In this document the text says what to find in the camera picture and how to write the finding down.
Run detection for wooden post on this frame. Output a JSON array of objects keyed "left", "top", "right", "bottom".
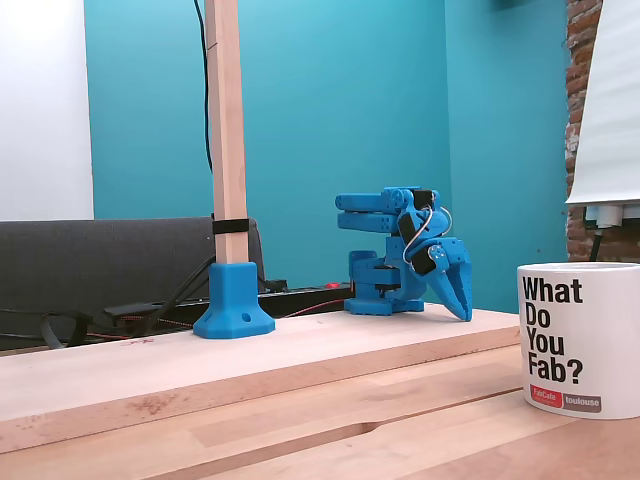
[{"left": 204, "top": 0, "right": 250, "bottom": 265}]

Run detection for thin black cable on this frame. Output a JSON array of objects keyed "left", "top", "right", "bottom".
[{"left": 193, "top": 0, "right": 214, "bottom": 174}]

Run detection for black flat device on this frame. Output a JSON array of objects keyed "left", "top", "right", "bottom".
[{"left": 103, "top": 301, "right": 157, "bottom": 322}]

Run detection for blue post base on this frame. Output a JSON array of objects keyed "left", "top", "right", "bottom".
[{"left": 192, "top": 261, "right": 277, "bottom": 340}]

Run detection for light wooden base board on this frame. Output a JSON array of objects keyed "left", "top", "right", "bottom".
[{"left": 0, "top": 302, "right": 522, "bottom": 454}]

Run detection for thin red cable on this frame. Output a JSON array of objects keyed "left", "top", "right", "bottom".
[{"left": 277, "top": 297, "right": 351, "bottom": 319}]

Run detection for black strap around post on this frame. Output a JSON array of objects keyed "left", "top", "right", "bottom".
[{"left": 211, "top": 218, "right": 251, "bottom": 236}]

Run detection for black flat strap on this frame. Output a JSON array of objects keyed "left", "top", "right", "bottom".
[{"left": 41, "top": 309, "right": 92, "bottom": 349}]

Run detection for thick black cable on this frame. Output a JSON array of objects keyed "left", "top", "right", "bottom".
[{"left": 134, "top": 257, "right": 219, "bottom": 334}]

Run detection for white mug with black text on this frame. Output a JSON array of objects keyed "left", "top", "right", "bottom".
[{"left": 516, "top": 262, "right": 640, "bottom": 422}]

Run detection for dark grey sofa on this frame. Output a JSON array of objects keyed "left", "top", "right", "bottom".
[{"left": 0, "top": 216, "right": 268, "bottom": 351}]

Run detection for black power strip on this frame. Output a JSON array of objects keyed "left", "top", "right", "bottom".
[{"left": 174, "top": 282, "right": 357, "bottom": 319}]

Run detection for white tube holder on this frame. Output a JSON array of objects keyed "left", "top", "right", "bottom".
[{"left": 583, "top": 201, "right": 640, "bottom": 230}]

